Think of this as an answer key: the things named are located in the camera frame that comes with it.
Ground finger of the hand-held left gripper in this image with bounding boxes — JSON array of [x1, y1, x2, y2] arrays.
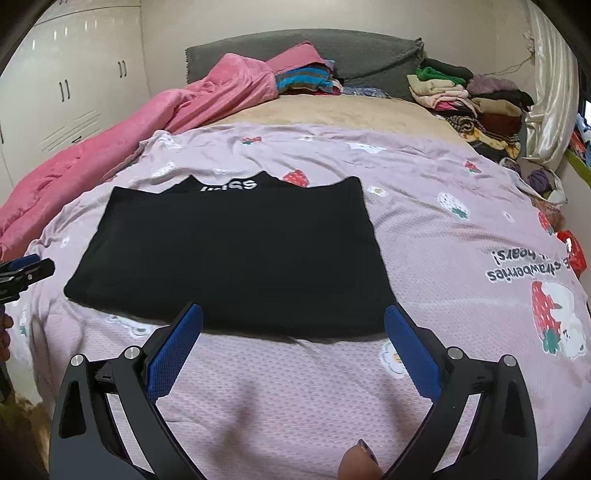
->
[[0, 259, 56, 302], [0, 255, 41, 273]]

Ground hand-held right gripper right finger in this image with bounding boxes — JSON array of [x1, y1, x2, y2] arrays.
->
[[384, 302, 539, 480]]

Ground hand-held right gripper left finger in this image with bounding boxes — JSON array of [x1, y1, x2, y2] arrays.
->
[[48, 302, 204, 480]]

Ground black shirt with white print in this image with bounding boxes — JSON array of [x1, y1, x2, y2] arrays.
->
[[64, 171, 398, 342]]

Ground pile of folded clothes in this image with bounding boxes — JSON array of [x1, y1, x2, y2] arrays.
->
[[406, 58, 536, 162]]

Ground striped colourful folded clothes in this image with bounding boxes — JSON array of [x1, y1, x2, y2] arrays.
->
[[276, 65, 345, 96]]

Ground person's left hand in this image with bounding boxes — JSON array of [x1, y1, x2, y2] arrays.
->
[[0, 315, 14, 364]]

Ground lilac strawberry printed sheet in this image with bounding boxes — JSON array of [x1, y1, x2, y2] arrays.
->
[[9, 122, 591, 480]]

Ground pink fleece blanket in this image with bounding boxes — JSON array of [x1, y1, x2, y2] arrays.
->
[[0, 53, 280, 261]]

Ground white wardrobe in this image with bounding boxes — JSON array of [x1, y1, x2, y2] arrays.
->
[[0, 4, 153, 195]]

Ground red packet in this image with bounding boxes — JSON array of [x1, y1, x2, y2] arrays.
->
[[556, 231, 587, 278]]

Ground purple cloth bundle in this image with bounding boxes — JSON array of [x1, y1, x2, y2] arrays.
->
[[529, 168, 566, 205]]

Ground beige bed sheet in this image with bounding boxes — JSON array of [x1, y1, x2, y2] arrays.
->
[[203, 92, 467, 139]]

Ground green board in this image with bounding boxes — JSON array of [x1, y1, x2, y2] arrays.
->
[[566, 150, 591, 186]]

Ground blue patterned cloth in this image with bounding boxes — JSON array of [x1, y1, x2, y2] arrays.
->
[[342, 85, 392, 99]]

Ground colourful clutter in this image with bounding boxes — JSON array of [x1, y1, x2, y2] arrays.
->
[[575, 110, 591, 158]]

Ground cream satin curtain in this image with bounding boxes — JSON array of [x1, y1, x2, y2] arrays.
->
[[524, 0, 580, 174]]

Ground grey headboard cushion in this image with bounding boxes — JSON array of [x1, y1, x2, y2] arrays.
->
[[185, 33, 424, 100]]

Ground pink folded cloth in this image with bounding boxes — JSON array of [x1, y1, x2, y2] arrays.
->
[[267, 41, 325, 75]]

